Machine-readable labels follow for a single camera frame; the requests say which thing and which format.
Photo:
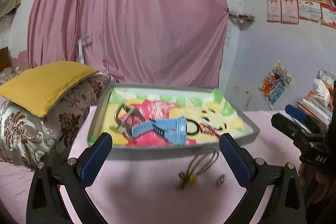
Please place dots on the olive hanging cloth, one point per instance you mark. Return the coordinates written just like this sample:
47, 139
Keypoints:
8, 7

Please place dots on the brown cord yellow bead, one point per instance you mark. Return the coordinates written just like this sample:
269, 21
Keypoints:
200, 164

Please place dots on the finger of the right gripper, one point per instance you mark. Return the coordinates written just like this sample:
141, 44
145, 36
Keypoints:
296, 113

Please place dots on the yellow pillow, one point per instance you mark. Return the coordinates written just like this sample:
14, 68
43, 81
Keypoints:
38, 89

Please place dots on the stack of books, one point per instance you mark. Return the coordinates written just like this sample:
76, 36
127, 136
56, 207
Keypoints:
317, 115

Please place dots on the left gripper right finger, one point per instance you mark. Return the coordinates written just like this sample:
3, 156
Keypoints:
285, 205

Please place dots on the colourful wall poster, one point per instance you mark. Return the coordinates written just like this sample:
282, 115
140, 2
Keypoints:
275, 83

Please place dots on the grey shallow tray box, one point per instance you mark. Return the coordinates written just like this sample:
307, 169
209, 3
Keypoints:
133, 111

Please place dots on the colourful cartoon cloth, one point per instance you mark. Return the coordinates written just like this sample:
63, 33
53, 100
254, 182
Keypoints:
207, 112

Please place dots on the right human hand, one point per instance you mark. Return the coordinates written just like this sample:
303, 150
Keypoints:
317, 186

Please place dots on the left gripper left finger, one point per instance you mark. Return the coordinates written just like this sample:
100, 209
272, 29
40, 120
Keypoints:
45, 203

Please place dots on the white folding lamp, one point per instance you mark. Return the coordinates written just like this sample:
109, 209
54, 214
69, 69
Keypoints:
80, 48

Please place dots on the floral brocade pillow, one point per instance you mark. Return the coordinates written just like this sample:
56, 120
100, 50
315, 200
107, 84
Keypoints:
28, 140

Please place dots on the brown wooden headboard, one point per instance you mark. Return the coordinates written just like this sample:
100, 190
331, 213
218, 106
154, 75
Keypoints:
5, 60

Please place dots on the blue kids smartwatch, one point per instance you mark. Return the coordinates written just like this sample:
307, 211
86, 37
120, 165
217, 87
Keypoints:
173, 131

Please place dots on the pink curtain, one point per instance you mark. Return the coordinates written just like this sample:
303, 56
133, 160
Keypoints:
167, 42

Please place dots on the white plastic bag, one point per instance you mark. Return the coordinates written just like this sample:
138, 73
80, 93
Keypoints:
323, 89

